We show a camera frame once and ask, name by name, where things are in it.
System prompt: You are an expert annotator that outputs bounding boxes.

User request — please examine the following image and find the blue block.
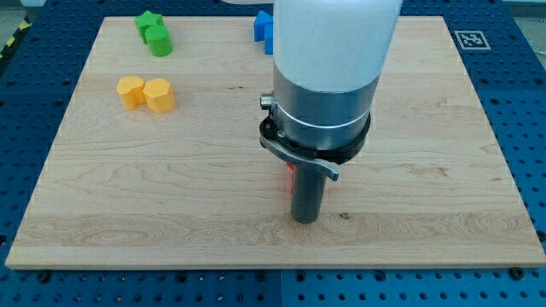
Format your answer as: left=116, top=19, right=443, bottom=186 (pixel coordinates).
left=253, top=10, right=273, bottom=55

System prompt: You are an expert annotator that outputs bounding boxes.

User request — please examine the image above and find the green star block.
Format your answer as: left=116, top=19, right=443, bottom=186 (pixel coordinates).
left=134, top=10, right=163, bottom=44

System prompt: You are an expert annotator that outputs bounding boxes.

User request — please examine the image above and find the light wooden board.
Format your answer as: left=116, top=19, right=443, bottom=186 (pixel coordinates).
left=6, top=16, right=545, bottom=270

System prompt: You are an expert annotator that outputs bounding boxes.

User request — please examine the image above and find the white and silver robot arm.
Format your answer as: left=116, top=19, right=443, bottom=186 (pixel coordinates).
left=260, top=0, right=403, bottom=164

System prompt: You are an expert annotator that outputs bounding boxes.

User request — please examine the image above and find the yellow hexagon block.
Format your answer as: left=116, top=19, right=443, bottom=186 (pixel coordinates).
left=143, top=78, right=176, bottom=113

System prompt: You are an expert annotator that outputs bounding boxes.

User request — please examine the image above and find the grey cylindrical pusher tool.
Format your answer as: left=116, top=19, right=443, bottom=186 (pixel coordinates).
left=259, top=136, right=340, bottom=224

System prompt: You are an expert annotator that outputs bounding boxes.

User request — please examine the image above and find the white fiducial marker tag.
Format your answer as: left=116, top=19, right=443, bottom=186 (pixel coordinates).
left=455, top=30, right=491, bottom=50

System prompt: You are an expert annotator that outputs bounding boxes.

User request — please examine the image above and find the red block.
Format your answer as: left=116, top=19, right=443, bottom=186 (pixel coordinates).
left=287, top=163, right=295, bottom=194

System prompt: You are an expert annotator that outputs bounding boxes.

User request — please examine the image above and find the yellow heart block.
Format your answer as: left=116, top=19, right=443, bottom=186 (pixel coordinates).
left=116, top=76, right=146, bottom=110

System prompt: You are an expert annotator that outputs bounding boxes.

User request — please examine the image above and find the green cylinder block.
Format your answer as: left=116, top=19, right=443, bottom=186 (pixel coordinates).
left=144, top=26, right=172, bottom=57

